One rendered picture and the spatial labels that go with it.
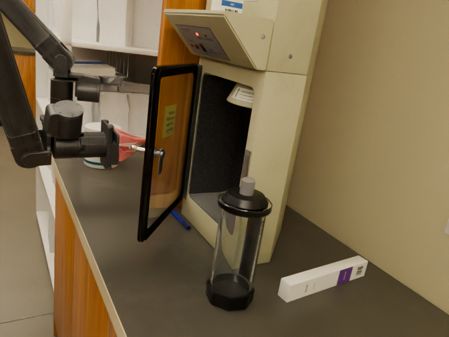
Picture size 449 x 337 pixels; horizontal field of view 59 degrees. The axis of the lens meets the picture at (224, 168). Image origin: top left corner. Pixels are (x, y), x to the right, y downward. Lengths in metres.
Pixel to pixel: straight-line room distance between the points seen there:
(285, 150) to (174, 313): 0.43
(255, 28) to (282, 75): 0.12
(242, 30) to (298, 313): 0.59
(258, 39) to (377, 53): 0.47
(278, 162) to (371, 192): 0.37
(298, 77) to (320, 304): 0.50
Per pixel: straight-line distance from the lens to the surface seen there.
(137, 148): 0.91
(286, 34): 0.87
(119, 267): 0.96
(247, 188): 0.77
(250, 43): 0.82
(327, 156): 1.32
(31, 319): 2.35
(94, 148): 0.91
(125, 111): 2.09
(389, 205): 1.17
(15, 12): 1.15
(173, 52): 1.15
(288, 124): 0.91
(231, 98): 0.99
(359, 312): 0.97
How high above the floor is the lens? 1.46
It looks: 18 degrees down
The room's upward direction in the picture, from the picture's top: 9 degrees clockwise
